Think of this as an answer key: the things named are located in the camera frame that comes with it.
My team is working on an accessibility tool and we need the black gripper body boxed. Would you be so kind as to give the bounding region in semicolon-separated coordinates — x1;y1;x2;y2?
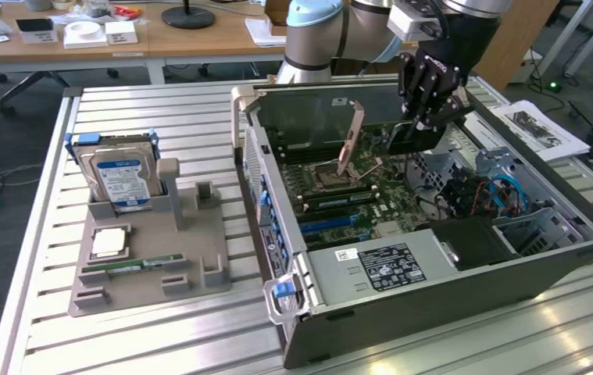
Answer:
413;8;501;98

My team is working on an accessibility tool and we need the graphics card with metal bracket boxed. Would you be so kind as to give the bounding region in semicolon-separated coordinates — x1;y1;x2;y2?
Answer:
336;99;452;177

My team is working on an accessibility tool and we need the wooden cabinet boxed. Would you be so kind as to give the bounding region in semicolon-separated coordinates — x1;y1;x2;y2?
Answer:
397;0;561;89

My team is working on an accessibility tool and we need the perforated silver disk bay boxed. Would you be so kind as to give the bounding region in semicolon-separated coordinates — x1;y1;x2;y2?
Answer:
408;128;485;187

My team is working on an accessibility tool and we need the stack of printed papers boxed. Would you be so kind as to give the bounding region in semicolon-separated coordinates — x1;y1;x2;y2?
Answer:
488;99;593;163

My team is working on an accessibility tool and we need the silver socket cover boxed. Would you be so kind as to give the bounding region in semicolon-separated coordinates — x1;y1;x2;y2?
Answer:
347;142;387;181

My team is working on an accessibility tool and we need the green motherboard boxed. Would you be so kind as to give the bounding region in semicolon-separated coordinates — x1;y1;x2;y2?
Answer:
267;130;436;252

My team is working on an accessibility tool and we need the CPU socket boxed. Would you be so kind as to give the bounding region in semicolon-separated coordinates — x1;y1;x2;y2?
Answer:
311;159;365;188

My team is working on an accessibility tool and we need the RAM stick seated in slot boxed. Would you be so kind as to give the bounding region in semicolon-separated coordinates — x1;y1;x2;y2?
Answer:
304;190;380;214

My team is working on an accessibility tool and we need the white paper pile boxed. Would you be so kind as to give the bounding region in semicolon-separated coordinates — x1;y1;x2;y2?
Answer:
245;17;288;48

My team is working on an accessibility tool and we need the brown cardboard box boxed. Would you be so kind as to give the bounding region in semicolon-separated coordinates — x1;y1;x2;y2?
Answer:
264;0;292;27

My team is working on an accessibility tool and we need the silver chipset heat sink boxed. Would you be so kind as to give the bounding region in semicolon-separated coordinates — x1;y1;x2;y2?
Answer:
373;223;405;238

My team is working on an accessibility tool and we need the open silver disk bay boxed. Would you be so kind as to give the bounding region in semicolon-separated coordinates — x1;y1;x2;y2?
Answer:
490;206;586;257

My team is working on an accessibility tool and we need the blue expansion slot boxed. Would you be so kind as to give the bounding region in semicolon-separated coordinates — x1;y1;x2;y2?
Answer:
299;212;363;236

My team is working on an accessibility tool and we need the wooden office desk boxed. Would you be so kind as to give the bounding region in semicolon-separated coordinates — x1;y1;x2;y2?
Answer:
0;0;151;85
147;0;436;85

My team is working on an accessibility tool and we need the black round lamp base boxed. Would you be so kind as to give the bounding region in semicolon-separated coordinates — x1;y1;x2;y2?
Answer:
160;0;217;29

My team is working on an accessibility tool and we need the grey power supply unit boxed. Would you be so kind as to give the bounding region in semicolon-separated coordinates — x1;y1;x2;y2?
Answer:
304;230;461;308

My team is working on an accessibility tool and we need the open dark PC case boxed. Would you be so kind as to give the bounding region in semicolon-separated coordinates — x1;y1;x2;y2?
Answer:
229;75;593;370

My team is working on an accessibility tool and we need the small white box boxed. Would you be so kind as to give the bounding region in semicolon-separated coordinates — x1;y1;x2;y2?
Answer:
103;20;139;46

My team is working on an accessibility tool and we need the red small item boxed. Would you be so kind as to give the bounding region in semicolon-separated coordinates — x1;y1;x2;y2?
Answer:
112;4;144;20

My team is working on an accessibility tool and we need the grey parts rack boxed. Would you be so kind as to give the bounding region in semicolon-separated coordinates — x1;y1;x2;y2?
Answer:
65;158;235;320

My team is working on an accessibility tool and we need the silver disk in blue carrier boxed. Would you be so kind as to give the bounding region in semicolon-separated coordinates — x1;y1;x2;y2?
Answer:
63;131;165;204

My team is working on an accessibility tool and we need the hard disk with blue label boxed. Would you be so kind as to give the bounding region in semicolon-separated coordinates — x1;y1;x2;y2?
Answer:
79;146;155;215

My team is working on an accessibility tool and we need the white tape roll holder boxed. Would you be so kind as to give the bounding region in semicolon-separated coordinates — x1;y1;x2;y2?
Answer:
63;21;109;50

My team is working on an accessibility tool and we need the loose green RAM stick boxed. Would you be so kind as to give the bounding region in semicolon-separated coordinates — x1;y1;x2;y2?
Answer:
80;253;185;274

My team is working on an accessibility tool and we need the silver CPU chip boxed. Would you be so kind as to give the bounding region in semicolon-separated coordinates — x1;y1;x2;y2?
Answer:
89;229;132;259

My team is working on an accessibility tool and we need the black and white label box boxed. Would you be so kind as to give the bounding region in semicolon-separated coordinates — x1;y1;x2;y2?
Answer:
16;18;60;45

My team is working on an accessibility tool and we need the black desk leg with casters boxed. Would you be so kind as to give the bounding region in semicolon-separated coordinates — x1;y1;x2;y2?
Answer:
0;69;120;116

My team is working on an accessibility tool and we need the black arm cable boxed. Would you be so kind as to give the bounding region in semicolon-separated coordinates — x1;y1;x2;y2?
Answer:
425;0;452;40

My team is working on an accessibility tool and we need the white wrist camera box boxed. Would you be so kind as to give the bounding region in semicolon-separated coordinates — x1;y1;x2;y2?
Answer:
385;0;444;41

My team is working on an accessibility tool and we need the red disk wire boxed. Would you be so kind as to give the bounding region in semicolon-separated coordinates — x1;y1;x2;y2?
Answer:
476;181;516;204

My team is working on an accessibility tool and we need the blue disk wire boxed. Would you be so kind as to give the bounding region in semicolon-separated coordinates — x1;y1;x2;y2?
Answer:
486;175;530;218

